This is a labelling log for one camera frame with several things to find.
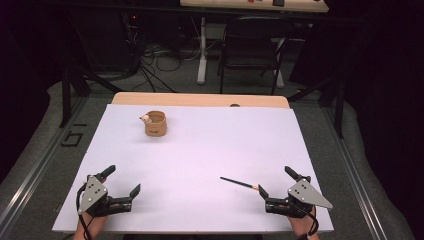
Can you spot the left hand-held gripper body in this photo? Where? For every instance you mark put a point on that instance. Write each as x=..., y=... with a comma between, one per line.
x=95, y=195

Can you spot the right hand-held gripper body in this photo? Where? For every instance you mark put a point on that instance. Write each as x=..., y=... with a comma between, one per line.
x=305, y=193

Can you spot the black pencil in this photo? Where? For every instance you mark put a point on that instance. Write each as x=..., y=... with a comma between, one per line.
x=238, y=182

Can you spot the tan pen holder cup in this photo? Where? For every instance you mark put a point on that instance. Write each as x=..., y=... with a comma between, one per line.
x=155, y=128

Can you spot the person's left hand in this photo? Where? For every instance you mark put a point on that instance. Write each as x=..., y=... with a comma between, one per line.
x=96, y=221

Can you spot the person's right hand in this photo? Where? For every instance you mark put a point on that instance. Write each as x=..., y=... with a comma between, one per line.
x=300, y=225

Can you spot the white board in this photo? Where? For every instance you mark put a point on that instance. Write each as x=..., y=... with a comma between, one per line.
x=206, y=150

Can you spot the white desk leg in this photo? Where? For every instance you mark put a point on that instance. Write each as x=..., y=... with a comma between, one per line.
x=202, y=50
x=280, y=81

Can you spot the wooden table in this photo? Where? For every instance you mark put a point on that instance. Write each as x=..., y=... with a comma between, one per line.
x=200, y=99

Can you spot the black folding chair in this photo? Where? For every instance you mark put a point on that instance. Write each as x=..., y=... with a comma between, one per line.
x=253, y=56

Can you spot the dark equipment stack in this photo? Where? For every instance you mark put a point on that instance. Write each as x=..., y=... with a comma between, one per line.
x=130, y=36

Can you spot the small black item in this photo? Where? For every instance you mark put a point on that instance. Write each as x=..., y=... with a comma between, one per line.
x=278, y=2

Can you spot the small red item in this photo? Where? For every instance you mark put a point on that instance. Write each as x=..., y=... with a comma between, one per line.
x=252, y=1

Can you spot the light wooden desk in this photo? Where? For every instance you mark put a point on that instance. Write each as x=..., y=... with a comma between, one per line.
x=216, y=5

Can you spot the aluminium floor rail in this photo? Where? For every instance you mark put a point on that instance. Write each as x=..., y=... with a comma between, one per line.
x=40, y=166
x=353, y=166

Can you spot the black metal frame stand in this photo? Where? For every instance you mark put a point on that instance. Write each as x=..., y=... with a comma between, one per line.
x=339, y=106
x=66, y=96

